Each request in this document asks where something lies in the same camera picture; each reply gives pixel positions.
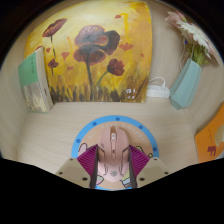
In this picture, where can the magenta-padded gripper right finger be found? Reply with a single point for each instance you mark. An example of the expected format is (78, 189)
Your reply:
(140, 160)

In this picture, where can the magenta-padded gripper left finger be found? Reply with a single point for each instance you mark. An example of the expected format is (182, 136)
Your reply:
(87, 160)

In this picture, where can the pink computer mouse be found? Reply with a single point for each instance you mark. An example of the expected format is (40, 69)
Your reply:
(113, 150)

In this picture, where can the round cartoon-print mouse pad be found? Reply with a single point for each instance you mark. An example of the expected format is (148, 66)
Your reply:
(85, 136)

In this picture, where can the orange card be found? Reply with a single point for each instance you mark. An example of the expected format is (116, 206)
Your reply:
(208, 140)

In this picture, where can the white power strip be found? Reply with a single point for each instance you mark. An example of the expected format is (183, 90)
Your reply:
(157, 90)

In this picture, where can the teal faceted vase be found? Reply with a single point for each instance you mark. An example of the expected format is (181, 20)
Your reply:
(185, 85)

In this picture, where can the green and beige book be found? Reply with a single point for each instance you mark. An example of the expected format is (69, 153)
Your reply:
(33, 83)

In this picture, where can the yellow poppy flower painting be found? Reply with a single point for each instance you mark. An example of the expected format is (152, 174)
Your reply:
(100, 53)

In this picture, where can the pink and white flower bouquet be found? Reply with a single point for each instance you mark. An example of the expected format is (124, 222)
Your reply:
(195, 36)

